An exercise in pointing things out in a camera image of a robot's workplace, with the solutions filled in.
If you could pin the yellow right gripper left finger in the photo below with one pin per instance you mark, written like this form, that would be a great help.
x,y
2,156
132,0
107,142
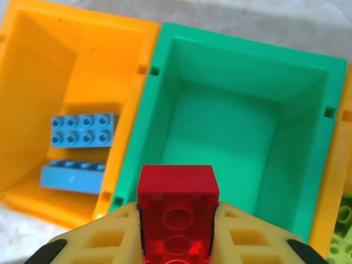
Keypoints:
x,y
104,239

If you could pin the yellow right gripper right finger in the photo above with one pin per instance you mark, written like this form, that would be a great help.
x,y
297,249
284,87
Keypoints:
x,y
247,239

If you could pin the blue lego brick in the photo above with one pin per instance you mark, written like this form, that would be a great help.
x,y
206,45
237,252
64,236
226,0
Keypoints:
x,y
71,178
82,130

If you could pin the red lego brick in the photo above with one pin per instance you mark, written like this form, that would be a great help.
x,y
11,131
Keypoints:
x,y
177,198

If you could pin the small green lego brick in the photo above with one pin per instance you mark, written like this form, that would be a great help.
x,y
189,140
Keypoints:
x,y
341,248
345,213

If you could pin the green plastic bin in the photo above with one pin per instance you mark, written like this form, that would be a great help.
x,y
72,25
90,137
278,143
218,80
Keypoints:
x,y
225,129

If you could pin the orange plastic bin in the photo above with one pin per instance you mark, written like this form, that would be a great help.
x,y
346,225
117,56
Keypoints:
x,y
99,68
347,96

